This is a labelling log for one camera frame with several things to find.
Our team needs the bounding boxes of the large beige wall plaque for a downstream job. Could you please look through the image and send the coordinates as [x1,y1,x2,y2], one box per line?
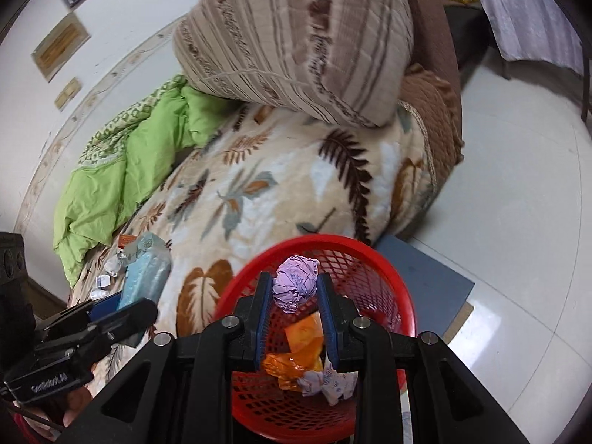
[31,12,91,83]

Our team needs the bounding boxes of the red plastic mesh basket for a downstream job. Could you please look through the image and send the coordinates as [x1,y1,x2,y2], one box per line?
[212,234,416,444]

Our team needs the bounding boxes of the brown striped pillow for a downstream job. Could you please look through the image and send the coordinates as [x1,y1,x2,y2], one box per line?
[172,0,416,129]

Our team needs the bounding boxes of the orange plastic packet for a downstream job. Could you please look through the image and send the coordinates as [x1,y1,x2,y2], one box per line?
[283,313,325,358]

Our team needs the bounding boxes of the leaf printed blanket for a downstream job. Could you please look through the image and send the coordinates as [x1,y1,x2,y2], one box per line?
[68,101,436,382]

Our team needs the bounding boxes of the purple paper ball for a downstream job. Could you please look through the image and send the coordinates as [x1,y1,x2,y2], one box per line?
[271,255,322,314]

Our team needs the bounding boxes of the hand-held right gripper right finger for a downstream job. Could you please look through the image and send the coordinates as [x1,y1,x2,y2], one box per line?
[316,272,530,444]

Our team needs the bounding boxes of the red sleeve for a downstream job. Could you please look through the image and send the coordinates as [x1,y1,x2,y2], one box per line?
[13,414,63,444]

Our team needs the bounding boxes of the blue floor mat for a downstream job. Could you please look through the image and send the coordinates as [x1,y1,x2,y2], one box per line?
[374,234,476,336]

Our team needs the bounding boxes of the white printed paper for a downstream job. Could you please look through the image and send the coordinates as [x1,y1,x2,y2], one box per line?
[297,360,358,408]

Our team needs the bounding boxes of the dark cabinet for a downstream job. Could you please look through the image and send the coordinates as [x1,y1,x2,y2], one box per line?
[439,0,495,72]

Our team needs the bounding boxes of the brown fringed blanket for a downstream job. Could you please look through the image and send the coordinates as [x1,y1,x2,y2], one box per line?
[398,64,464,188]

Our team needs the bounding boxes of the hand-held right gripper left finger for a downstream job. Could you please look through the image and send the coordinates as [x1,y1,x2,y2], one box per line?
[58,272,273,444]

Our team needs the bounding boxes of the green patterned quilt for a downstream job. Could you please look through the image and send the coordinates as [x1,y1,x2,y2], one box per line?
[75,73,191,168]

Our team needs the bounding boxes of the person's left hand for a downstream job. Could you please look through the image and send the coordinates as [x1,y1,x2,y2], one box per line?
[11,377,95,444]

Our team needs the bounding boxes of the lilac table cloth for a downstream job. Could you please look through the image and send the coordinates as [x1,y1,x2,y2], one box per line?
[475,0,584,76]

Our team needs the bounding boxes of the crumpled silver foil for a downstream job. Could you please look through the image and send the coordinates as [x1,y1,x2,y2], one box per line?
[103,249,129,275]

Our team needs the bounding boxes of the small beige wall plaque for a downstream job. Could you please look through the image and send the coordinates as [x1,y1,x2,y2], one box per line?
[54,77,83,112]

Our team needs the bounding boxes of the green duvet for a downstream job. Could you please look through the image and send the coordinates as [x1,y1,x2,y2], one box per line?
[52,84,234,288]

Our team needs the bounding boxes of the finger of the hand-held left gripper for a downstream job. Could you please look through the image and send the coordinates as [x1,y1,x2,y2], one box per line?
[36,297,125,334]
[76,298,159,349]

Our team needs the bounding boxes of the dark brown headboard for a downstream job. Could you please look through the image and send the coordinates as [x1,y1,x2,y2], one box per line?
[392,0,462,102]

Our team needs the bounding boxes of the light blue medicine box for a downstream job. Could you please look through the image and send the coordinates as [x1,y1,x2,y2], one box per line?
[117,232,173,349]

